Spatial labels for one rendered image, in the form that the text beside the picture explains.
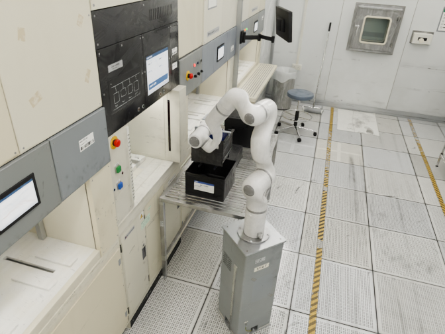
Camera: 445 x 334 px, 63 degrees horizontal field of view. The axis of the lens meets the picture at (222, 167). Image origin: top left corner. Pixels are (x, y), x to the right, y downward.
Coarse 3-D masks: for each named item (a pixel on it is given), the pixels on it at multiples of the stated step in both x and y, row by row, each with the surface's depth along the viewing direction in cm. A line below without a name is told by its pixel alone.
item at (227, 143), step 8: (224, 144) 226; (192, 152) 233; (200, 152) 231; (216, 152) 227; (224, 152) 230; (192, 160) 235; (200, 160) 234; (208, 160) 232; (216, 160) 230; (216, 168) 236
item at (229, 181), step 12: (192, 168) 250; (204, 168) 265; (228, 168) 258; (192, 180) 239; (204, 180) 236; (216, 180) 233; (228, 180) 242; (192, 192) 244; (204, 192) 241; (216, 192) 237; (228, 192) 250
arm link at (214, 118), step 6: (216, 108) 189; (210, 114) 193; (216, 114) 189; (222, 114) 188; (210, 120) 193; (216, 120) 192; (222, 120) 192; (210, 126) 196; (216, 126) 195; (216, 132) 198; (210, 138) 208; (216, 138) 199; (204, 144) 206; (210, 144) 205; (216, 144) 203; (210, 150) 206
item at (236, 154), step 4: (232, 144) 290; (236, 144) 291; (232, 148) 284; (236, 148) 285; (240, 148) 285; (232, 152) 279; (236, 152) 279; (240, 152) 286; (232, 156) 273; (236, 156) 275; (240, 156) 289; (236, 160) 278; (236, 164) 281
